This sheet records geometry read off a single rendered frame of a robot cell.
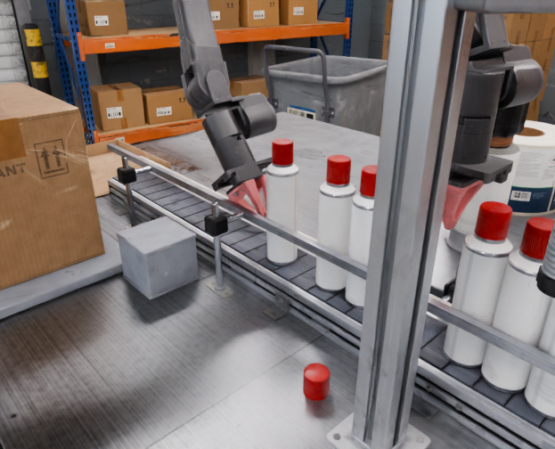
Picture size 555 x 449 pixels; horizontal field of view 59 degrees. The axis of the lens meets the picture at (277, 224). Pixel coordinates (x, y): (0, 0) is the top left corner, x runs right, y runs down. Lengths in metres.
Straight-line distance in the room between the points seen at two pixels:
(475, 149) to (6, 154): 0.66
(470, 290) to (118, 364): 0.47
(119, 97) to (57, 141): 3.47
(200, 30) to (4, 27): 3.90
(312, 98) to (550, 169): 2.17
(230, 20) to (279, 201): 4.00
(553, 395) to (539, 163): 0.56
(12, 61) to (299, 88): 2.56
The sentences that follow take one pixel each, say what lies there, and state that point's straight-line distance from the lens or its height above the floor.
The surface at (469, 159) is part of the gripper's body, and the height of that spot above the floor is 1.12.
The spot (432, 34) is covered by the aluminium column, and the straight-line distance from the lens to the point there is 0.39.
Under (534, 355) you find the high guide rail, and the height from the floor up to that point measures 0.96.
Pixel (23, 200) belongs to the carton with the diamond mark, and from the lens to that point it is 0.88.
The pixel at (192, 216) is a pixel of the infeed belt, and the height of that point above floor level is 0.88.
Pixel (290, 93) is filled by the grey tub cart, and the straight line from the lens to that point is 3.17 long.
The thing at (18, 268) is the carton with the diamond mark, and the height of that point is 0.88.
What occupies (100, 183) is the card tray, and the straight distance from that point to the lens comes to 1.35.
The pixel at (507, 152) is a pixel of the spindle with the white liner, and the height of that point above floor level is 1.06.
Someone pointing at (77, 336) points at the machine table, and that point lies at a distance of 0.81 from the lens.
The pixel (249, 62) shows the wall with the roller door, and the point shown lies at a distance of 5.70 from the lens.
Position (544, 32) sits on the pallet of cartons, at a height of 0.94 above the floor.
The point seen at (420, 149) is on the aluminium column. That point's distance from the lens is 0.40.
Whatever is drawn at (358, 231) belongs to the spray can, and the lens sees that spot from 0.67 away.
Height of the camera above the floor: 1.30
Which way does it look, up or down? 26 degrees down
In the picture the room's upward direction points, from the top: straight up
